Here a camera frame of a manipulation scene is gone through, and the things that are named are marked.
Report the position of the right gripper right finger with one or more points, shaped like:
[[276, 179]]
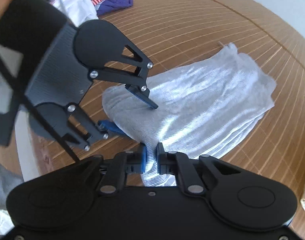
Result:
[[193, 176]]

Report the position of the purple knit garment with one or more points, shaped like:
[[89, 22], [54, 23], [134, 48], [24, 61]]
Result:
[[107, 6]]

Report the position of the light grey knit pants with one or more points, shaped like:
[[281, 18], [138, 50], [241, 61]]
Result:
[[207, 107]]

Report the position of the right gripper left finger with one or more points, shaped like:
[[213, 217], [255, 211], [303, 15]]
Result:
[[109, 176]]

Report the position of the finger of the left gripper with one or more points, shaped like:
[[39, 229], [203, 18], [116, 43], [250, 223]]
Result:
[[135, 82], [95, 131]]

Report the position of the bamboo bed mat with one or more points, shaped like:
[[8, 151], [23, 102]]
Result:
[[174, 33]]

